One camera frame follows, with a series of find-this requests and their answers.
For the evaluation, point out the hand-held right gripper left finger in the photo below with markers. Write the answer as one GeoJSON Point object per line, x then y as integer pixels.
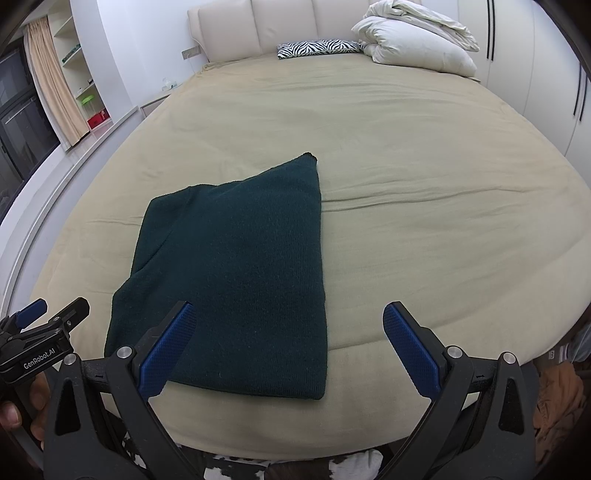
{"type": "Point", "coordinates": [168, 350]}

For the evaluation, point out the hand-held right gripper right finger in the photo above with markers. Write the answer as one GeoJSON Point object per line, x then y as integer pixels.
{"type": "Point", "coordinates": [411, 350]}

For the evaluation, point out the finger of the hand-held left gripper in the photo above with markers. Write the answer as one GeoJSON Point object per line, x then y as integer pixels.
{"type": "Point", "coordinates": [69, 314]}
{"type": "Point", "coordinates": [28, 311]}

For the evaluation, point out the dark green knit sweater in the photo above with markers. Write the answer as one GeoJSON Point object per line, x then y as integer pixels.
{"type": "Point", "coordinates": [231, 277]}

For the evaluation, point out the brown crumpled clothes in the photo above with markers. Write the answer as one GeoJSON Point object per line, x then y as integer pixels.
{"type": "Point", "coordinates": [556, 397]}

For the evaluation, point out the person's left hand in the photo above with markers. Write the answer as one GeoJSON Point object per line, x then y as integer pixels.
{"type": "Point", "coordinates": [16, 410]}

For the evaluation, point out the white window ledge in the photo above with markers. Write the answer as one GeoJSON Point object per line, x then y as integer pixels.
{"type": "Point", "coordinates": [55, 184]}

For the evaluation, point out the black and white cowhide rug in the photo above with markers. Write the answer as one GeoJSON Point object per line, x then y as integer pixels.
{"type": "Point", "coordinates": [221, 470]}

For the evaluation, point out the grey cloth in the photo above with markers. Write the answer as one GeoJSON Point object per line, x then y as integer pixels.
{"type": "Point", "coordinates": [575, 350]}

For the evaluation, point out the bed with beige sheet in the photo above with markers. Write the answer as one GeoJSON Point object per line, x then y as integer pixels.
{"type": "Point", "coordinates": [415, 184]}

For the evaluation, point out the dark window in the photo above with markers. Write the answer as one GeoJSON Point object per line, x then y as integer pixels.
{"type": "Point", "coordinates": [18, 129]}

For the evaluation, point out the red box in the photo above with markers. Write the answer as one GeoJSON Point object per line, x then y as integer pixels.
{"type": "Point", "coordinates": [98, 120]}

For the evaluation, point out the green plastic item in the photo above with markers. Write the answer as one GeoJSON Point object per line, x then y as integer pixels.
{"type": "Point", "coordinates": [87, 97]}

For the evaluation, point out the beige curtain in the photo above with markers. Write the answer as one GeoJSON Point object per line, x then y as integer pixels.
{"type": "Point", "coordinates": [55, 83]}

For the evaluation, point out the white nightstand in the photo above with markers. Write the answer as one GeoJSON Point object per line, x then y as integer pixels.
{"type": "Point", "coordinates": [157, 99]}

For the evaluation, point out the white folded duvet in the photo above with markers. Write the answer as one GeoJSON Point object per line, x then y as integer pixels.
{"type": "Point", "coordinates": [415, 41]}

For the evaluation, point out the white wardrobe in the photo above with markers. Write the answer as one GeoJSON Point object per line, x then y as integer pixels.
{"type": "Point", "coordinates": [521, 55]}

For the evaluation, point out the zebra print pillow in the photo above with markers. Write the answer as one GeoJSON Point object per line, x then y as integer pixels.
{"type": "Point", "coordinates": [318, 47]}

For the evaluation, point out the cream padded headboard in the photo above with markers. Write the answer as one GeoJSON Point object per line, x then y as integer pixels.
{"type": "Point", "coordinates": [231, 27]}

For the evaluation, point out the white wall shelf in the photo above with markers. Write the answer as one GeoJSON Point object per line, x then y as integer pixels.
{"type": "Point", "coordinates": [85, 60]}

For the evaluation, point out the wall switch panel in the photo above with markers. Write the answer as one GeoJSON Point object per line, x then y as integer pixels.
{"type": "Point", "coordinates": [190, 52]}

